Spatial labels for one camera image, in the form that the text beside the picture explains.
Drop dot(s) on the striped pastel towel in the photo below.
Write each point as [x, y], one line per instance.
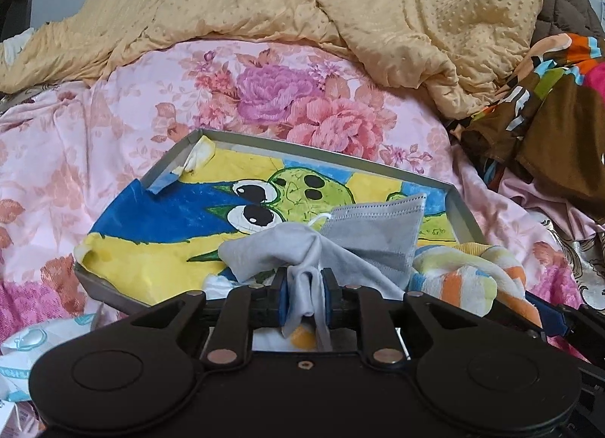
[472, 277]

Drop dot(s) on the dark cabinet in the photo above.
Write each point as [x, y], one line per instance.
[15, 17]

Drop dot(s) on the white maroon floral blanket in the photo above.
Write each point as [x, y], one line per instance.
[573, 269]

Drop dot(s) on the brown quilted blanket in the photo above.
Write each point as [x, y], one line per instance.
[567, 16]

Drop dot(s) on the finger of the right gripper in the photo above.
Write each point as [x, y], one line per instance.
[552, 318]

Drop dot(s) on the yellow dotted quilt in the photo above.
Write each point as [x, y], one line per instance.
[459, 50]

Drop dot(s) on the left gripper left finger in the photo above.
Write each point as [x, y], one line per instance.
[229, 344]

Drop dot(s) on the white tissue packet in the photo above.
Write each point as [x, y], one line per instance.
[20, 351]

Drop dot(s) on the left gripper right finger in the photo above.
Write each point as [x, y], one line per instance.
[363, 310]

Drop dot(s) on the white cotton swab box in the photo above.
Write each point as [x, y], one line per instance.
[18, 420]

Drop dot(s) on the pink floral bed sheet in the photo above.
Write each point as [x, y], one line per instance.
[68, 151]

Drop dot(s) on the brown multicolour garment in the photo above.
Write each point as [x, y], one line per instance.
[546, 124]

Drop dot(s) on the grey tray with cartoon lining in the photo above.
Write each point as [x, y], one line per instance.
[160, 236]

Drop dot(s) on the white baby garment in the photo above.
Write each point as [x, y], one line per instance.
[268, 309]

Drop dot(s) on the grey cloth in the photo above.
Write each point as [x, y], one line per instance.
[304, 252]

